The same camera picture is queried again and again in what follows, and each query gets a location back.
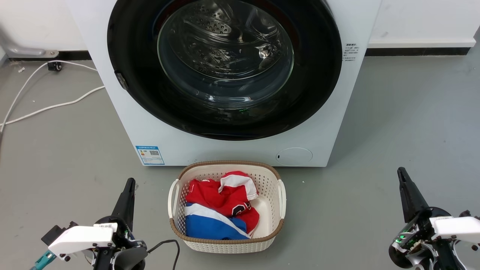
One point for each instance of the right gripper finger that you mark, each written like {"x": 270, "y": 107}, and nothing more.
{"x": 406, "y": 198}
{"x": 416, "y": 200}

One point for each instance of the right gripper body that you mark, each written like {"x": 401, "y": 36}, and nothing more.
{"x": 412, "y": 236}

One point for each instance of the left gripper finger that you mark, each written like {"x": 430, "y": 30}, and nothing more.
{"x": 122, "y": 204}
{"x": 129, "y": 210}

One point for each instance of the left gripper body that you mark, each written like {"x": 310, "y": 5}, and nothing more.
{"x": 125, "y": 238}

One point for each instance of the black round glass washer door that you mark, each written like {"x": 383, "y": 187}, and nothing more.
{"x": 131, "y": 93}

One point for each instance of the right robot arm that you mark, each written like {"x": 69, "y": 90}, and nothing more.
{"x": 442, "y": 258}

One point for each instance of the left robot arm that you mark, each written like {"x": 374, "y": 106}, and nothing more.
{"x": 131, "y": 260}

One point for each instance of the white front-load washing machine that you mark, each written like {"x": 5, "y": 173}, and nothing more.
{"x": 330, "y": 131}

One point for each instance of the blue energy label sticker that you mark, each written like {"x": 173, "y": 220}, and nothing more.
{"x": 150, "y": 155}

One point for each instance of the red and white garment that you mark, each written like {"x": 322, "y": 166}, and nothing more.
{"x": 210, "y": 195}

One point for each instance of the blue and white garment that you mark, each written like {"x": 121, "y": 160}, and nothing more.
{"x": 210, "y": 227}

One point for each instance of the round white filter cover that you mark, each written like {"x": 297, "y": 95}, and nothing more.
{"x": 294, "y": 156}

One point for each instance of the cream plastic laundry basket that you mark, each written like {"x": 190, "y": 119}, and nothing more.
{"x": 270, "y": 210}

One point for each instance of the small black text sticker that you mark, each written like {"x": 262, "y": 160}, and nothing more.
{"x": 350, "y": 52}

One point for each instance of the stainless steel washer drum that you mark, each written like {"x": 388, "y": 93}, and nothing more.
{"x": 210, "y": 22}

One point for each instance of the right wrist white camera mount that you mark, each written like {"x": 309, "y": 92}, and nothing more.
{"x": 457, "y": 227}

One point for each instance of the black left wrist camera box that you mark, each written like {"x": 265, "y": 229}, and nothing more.
{"x": 56, "y": 231}

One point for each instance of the grey metal floor bracket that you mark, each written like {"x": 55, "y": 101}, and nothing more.
{"x": 26, "y": 51}

